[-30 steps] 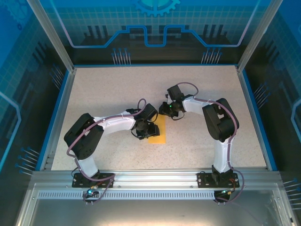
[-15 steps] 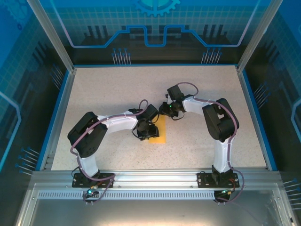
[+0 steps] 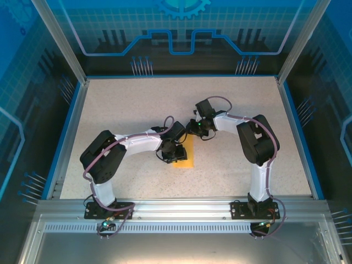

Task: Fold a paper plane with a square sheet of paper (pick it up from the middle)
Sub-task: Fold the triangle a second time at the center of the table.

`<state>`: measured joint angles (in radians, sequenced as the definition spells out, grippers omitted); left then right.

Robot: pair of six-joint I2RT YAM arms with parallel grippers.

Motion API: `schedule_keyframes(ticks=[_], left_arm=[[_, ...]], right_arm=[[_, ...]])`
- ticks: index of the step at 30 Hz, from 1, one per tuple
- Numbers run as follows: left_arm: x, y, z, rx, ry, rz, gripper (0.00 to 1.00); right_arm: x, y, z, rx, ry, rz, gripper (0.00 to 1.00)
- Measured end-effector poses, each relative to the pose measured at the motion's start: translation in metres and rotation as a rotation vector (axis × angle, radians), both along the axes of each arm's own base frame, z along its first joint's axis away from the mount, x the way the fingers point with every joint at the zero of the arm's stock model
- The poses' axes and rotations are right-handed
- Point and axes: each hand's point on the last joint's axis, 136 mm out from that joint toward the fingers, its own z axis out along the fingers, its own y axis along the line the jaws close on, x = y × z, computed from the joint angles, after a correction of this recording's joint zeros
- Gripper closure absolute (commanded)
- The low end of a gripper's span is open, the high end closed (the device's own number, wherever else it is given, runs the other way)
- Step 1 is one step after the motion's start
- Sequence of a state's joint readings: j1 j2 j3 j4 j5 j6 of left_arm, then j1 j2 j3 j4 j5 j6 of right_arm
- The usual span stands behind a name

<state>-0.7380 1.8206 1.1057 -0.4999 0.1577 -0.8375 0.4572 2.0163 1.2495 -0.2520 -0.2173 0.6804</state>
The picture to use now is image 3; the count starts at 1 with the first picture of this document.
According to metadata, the yellow cloth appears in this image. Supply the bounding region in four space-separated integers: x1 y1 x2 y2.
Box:
172 134 195 169

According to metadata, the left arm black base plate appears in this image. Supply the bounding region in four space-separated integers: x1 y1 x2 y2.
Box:
84 201 135 220

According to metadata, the slotted metal cable duct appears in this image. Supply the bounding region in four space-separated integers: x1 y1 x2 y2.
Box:
43 223 254 234

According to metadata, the aluminium frame post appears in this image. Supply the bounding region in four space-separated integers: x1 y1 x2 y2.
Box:
276 0 332 85
30 0 90 83

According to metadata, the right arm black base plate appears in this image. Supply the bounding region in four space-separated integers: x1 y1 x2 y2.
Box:
230 200 281 220

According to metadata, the blue aluminium table side rail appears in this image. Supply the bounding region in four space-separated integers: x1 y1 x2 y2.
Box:
274 76 325 201
41 78 90 201

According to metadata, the aluminium mounting rail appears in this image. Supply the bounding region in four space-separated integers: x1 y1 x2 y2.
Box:
35 195 333 221

